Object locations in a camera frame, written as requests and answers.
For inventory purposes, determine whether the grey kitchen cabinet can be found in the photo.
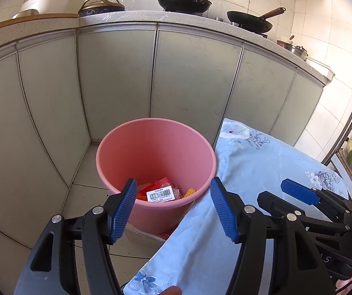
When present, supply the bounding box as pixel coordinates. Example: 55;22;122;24
0;11;328;249

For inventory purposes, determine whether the large yellow foam net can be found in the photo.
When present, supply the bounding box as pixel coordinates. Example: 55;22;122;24
177;188;197;199

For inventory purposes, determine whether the cardboard sheet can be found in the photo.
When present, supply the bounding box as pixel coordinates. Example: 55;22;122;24
337;152;352;191

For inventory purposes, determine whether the red cardboard box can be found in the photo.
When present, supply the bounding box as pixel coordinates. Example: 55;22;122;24
137;184;178;203

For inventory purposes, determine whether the person's right hand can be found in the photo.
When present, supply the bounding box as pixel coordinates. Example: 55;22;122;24
336;278;352;295

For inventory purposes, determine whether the black wok wooden handle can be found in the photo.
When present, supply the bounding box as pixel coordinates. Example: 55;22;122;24
227;7;286;34

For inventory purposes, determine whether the blue floral tablecloth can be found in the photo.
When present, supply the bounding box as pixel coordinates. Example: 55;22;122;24
123;118;351;295

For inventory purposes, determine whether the person's left hand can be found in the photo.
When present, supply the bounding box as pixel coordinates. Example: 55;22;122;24
156;285;183;295

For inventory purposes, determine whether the steel bowl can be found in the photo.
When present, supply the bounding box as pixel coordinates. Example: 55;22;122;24
12;9;40;19

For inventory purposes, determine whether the steel pot with lid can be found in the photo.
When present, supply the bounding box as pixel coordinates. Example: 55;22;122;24
277;35;308;60

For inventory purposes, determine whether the dark blue electric cooker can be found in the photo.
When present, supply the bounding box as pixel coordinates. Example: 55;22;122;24
78;0;126;18

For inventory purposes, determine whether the pink plastic bucket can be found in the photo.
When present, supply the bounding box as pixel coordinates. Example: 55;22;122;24
96;118;217;234

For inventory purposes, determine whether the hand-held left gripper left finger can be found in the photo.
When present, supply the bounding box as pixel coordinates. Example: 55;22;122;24
30;177;138;295

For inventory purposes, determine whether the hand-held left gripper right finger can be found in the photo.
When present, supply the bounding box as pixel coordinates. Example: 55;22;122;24
210;177;333;295

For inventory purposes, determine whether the white rectangular tray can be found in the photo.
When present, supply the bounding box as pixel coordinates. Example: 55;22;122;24
305;57;335;80

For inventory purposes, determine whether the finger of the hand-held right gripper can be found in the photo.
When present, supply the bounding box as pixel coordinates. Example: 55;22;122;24
257;191;352;238
280;178;352;219

